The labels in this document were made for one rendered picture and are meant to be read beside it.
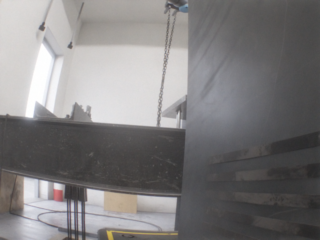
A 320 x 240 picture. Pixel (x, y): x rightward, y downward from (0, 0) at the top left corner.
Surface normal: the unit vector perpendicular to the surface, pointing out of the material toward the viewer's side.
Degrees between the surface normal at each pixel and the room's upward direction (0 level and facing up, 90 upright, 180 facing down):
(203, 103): 90
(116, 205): 90
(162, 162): 90
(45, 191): 90
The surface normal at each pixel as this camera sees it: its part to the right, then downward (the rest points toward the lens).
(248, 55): -0.97, -0.11
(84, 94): 0.06, -0.18
